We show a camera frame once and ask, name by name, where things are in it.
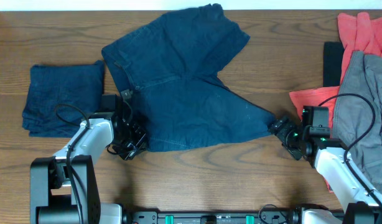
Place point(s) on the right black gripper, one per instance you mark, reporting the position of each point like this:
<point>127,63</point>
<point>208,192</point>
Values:
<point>280,127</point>

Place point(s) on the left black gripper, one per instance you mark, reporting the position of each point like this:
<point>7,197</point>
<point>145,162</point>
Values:
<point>140,144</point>

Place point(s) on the navy blue denim shorts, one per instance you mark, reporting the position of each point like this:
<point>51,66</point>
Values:
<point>171,67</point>

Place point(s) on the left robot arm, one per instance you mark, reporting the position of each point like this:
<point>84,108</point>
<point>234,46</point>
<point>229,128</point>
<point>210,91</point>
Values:
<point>63,187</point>

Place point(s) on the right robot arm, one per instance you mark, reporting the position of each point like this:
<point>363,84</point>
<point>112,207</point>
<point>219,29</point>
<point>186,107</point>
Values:
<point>360,201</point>

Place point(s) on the folded navy blue garment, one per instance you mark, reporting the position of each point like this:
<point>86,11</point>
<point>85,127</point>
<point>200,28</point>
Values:
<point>77,85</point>

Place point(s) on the black cloth strip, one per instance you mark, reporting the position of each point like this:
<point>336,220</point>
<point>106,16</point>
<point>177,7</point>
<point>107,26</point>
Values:
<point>332,63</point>

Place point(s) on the grey garment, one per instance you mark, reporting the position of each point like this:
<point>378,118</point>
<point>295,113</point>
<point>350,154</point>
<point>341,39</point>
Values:
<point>360,108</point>

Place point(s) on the red garment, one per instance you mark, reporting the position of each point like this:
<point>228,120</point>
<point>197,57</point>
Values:
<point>357,33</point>

